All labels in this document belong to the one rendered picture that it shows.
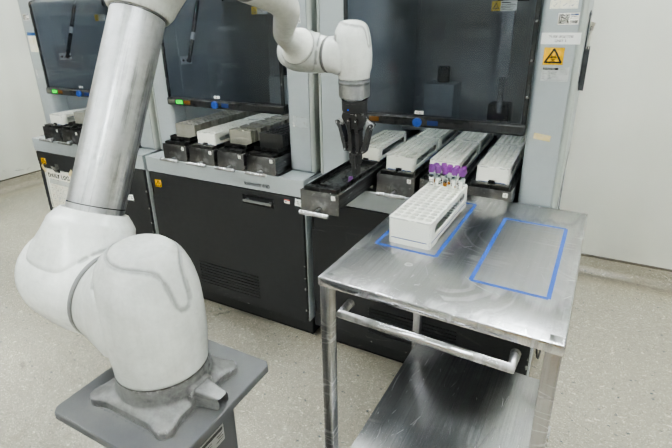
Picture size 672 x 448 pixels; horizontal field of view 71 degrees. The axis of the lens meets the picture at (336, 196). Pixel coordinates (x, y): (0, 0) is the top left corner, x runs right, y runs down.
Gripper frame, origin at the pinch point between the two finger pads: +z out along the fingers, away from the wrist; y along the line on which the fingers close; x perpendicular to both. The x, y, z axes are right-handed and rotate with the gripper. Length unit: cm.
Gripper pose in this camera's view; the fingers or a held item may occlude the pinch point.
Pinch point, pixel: (355, 163)
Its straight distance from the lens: 144.7
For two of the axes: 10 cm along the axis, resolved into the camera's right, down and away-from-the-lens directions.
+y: -8.4, -2.1, 5.0
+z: 0.4, 9.0, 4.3
